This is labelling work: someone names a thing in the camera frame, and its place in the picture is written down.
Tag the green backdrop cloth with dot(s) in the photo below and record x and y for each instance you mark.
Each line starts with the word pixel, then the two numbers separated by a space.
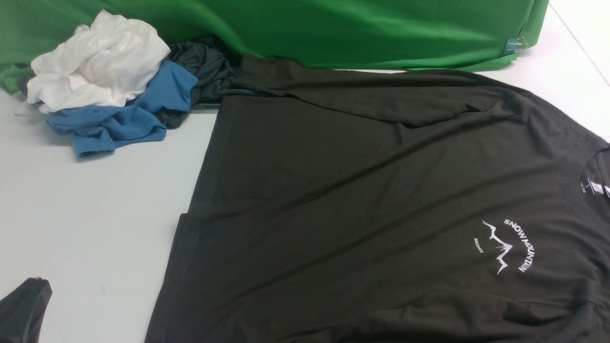
pixel 413 34

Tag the dark gray long-sleeve top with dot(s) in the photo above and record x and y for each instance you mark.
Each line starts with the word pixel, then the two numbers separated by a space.
pixel 414 207

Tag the blue binder clip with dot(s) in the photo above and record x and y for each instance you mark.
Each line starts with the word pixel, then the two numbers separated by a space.
pixel 514 45

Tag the blue crumpled garment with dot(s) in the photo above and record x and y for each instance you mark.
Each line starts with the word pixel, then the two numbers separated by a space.
pixel 100 130

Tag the white crumpled garment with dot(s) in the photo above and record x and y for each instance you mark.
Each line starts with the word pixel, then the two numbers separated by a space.
pixel 108 63

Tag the dark teal crumpled garment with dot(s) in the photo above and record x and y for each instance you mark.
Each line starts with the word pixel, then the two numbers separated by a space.
pixel 198 72

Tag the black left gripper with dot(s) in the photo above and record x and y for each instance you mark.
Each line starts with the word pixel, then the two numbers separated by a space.
pixel 22 311

